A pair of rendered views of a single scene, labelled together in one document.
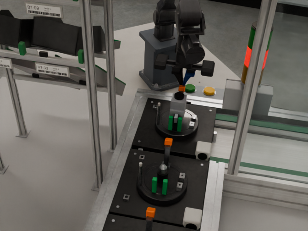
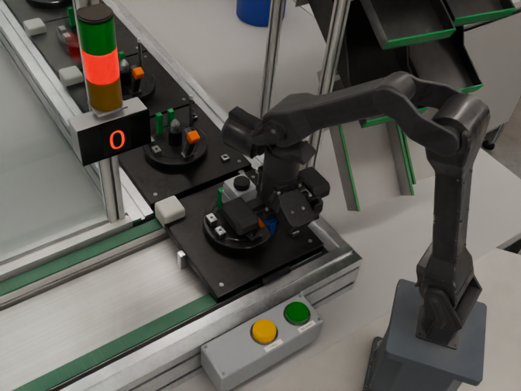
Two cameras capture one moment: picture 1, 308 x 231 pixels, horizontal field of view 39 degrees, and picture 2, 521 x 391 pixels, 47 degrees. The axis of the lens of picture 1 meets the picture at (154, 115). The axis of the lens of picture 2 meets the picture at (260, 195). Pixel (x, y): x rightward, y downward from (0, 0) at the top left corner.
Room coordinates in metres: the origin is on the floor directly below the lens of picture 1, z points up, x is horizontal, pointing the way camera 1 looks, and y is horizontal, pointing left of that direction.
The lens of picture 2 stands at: (1.58, -0.62, 1.86)
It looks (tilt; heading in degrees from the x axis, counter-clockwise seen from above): 46 degrees down; 131
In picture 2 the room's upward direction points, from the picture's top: 7 degrees clockwise
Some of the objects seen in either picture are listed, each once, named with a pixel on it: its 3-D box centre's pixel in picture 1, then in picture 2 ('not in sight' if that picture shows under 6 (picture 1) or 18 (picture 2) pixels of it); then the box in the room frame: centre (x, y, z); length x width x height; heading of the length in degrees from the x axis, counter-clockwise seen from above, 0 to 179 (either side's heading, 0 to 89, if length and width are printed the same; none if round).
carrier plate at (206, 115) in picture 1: (176, 127); (238, 229); (1.05, -0.07, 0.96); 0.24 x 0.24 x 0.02; 80
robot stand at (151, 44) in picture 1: (162, 58); (420, 358); (1.45, -0.03, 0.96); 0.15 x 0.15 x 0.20; 29
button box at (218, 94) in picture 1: (208, 98); (262, 341); (1.24, -0.19, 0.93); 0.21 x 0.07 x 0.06; 80
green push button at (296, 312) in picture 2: (189, 89); (297, 313); (1.25, -0.12, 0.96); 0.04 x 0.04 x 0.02
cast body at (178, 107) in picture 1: (178, 105); (237, 191); (1.04, -0.07, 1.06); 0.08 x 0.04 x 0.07; 171
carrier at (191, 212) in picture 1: (162, 174); (174, 133); (0.79, -0.03, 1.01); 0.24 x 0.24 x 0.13; 80
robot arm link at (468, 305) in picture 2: (166, 15); (452, 294); (1.45, -0.03, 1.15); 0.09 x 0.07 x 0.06; 101
